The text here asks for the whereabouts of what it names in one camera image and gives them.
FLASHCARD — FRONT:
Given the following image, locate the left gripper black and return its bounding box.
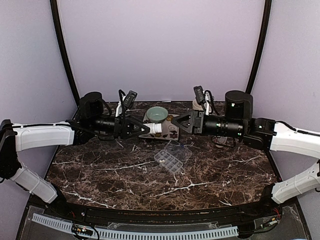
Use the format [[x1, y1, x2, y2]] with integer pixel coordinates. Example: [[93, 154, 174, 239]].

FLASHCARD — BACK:
[[90, 113, 152, 140]]

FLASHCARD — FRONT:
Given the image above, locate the small white pill bottle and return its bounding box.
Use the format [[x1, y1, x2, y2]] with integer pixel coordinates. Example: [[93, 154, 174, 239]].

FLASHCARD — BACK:
[[143, 123, 163, 135]]

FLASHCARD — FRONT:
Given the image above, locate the clear plastic pill organizer box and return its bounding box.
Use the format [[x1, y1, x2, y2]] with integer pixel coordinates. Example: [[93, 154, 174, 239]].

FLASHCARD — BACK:
[[153, 140, 192, 174]]

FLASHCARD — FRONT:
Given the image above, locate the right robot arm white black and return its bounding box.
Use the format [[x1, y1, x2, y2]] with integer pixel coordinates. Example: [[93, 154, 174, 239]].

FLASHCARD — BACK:
[[171, 90, 320, 217]]

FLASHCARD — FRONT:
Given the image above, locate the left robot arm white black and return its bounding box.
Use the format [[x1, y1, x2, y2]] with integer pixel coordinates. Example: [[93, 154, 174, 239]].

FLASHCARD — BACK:
[[0, 90, 152, 218]]

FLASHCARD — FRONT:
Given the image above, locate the beige ceramic mug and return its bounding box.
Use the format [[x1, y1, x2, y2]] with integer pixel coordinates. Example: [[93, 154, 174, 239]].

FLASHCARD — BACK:
[[192, 99, 203, 111]]

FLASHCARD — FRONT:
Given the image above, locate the square floral ceramic plate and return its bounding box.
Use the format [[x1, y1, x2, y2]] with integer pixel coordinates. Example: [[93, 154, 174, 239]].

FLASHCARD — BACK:
[[139, 113, 180, 141]]

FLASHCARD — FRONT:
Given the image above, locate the green ceramic bowl on plate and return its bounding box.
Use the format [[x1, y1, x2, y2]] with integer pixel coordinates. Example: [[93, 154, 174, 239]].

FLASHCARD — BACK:
[[146, 106, 169, 124]]

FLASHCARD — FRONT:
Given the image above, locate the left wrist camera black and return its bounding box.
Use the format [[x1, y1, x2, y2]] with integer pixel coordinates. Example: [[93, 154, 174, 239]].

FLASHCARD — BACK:
[[123, 90, 138, 109]]

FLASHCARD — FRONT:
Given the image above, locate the black front table rail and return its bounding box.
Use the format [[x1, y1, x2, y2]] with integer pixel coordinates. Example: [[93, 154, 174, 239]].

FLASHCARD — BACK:
[[42, 197, 286, 227]]

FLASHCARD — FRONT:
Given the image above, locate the white slotted cable duct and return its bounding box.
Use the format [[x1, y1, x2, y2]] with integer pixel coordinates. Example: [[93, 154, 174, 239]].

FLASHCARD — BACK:
[[31, 213, 239, 240]]

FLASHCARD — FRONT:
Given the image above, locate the right black frame post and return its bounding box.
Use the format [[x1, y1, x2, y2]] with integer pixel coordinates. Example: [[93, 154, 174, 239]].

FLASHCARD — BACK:
[[245, 0, 273, 94]]

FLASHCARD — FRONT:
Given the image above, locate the black frame post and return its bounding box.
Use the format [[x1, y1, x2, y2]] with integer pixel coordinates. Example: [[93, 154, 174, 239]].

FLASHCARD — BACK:
[[245, 0, 273, 94], [49, 0, 80, 107]]

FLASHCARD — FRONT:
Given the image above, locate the left black frame post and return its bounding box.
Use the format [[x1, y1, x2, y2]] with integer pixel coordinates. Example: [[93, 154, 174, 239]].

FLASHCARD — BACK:
[[49, 0, 80, 107]]

